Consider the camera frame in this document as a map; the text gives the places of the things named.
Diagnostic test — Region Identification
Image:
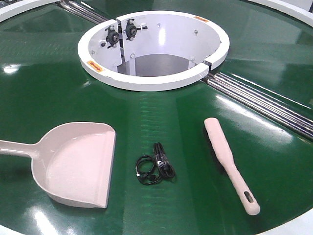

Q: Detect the black cable bundle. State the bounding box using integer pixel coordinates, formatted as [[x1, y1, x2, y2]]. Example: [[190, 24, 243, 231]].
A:
[[135, 142, 177, 186]]

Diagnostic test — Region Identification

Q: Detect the pink hand broom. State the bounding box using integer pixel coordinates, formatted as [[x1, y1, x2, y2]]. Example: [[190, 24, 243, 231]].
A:
[[204, 117, 260, 215]]

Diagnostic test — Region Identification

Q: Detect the pink plastic dustpan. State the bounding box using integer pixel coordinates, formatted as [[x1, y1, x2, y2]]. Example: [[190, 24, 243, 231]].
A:
[[0, 122, 116, 208]]

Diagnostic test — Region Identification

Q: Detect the right steel roller strip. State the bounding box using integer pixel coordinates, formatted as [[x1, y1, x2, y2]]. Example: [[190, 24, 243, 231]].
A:
[[201, 73, 313, 141]]

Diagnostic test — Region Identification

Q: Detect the steel roller strip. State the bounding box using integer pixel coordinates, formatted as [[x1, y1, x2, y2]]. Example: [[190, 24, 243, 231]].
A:
[[56, 0, 109, 24], [201, 73, 313, 141]]

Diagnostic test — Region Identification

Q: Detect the rear steel roller strip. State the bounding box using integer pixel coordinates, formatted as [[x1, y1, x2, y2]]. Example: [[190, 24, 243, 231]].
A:
[[56, 0, 109, 24]]

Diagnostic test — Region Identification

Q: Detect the white outer rim right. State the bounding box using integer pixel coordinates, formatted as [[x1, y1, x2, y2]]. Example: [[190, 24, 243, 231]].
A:
[[250, 0, 313, 27]]

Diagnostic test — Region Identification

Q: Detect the white rim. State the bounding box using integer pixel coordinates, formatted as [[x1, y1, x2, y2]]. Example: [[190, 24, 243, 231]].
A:
[[260, 209, 313, 235], [250, 0, 313, 27], [0, 0, 57, 22]]

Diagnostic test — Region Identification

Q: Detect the white outer rim front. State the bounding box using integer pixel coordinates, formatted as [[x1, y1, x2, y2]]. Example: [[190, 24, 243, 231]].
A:
[[260, 209, 313, 235]]

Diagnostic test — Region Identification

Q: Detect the white outer rim left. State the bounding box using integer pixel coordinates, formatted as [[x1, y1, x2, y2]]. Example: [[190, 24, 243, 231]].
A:
[[0, 0, 57, 22]]

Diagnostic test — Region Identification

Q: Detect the white central conveyor ring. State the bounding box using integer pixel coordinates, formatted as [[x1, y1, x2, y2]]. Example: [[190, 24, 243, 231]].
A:
[[77, 10, 231, 92]]

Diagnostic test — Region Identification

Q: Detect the right black bearing mount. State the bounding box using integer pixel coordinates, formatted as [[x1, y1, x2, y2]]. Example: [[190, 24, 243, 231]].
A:
[[125, 19, 148, 41]]

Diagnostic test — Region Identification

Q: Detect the black bearing mount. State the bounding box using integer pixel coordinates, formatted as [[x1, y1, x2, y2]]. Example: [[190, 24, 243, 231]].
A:
[[105, 25, 120, 48], [125, 19, 148, 41]]

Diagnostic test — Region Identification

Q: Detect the left black bearing mount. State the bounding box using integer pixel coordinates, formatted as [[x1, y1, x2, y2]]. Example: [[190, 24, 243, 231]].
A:
[[105, 25, 120, 48]]

